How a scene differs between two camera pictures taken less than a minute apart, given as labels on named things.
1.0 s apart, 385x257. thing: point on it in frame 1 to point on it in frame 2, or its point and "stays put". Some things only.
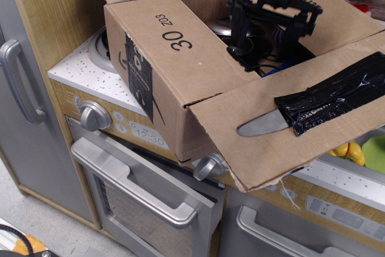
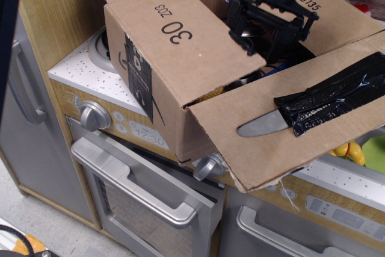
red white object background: x=364 y=9 stays put
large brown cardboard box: x=167 y=27 stays put
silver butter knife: x=267 y=122 stays put
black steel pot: x=250 y=48 to x=243 y=80
